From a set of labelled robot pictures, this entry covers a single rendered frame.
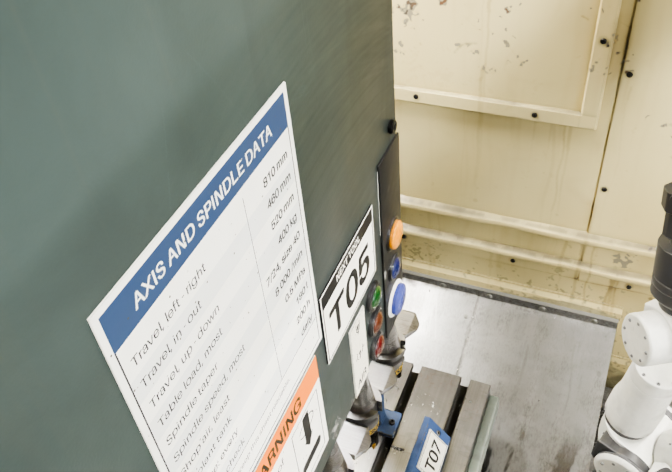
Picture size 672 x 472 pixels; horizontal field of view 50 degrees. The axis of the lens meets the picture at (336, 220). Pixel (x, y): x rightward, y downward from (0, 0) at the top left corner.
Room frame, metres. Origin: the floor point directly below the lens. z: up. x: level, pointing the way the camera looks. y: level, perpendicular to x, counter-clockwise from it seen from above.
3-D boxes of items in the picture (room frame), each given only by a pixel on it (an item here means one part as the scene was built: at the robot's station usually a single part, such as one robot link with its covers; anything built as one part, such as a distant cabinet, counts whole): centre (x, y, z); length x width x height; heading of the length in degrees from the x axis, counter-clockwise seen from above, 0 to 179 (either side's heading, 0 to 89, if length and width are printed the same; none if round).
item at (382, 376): (0.65, -0.03, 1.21); 0.07 x 0.05 x 0.01; 64
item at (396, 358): (0.70, -0.06, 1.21); 0.06 x 0.06 x 0.03
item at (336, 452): (0.50, 0.04, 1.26); 0.04 x 0.04 x 0.07
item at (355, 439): (0.55, 0.02, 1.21); 0.07 x 0.05 x 0.01; 64
